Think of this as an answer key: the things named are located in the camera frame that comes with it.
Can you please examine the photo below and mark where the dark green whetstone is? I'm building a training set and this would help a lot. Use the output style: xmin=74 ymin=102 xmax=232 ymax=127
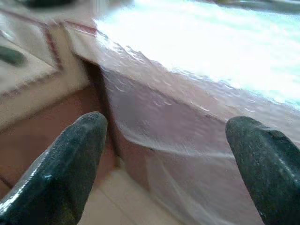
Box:
xmin=0 ymin=45 xmax=25 ymax=66

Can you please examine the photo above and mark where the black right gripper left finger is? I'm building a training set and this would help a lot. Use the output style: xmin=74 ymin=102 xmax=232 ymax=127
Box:
xmin=0 ymin=112 xmax=108 ymax=225

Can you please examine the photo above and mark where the clear bubble wrap sheet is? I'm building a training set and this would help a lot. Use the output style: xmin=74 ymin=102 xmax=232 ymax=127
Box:
xmin=93 ymin=0 xmax=300 ymax=225

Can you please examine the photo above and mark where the brown wooden base cabinet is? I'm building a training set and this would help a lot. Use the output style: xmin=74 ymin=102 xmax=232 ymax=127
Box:
xmin=0 ymin=86 xmax=118 ymax=188

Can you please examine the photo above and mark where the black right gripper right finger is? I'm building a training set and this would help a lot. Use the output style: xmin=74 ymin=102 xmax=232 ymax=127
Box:
xmin=225 ymin=116 xmax=300 ymax=225

